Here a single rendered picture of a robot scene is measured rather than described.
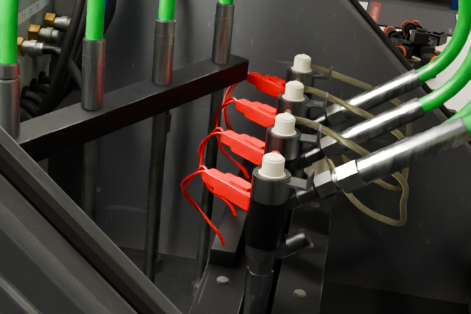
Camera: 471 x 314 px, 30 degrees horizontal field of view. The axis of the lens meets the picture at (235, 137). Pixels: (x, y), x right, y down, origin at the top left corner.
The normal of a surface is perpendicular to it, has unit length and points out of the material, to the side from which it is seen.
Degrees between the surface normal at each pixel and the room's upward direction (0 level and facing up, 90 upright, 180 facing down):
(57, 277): 74
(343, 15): 90
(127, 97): 0
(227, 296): 0
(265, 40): 90
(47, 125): 0
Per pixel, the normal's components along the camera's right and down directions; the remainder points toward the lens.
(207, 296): 0.10, -0.91
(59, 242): 0.74, -0.57
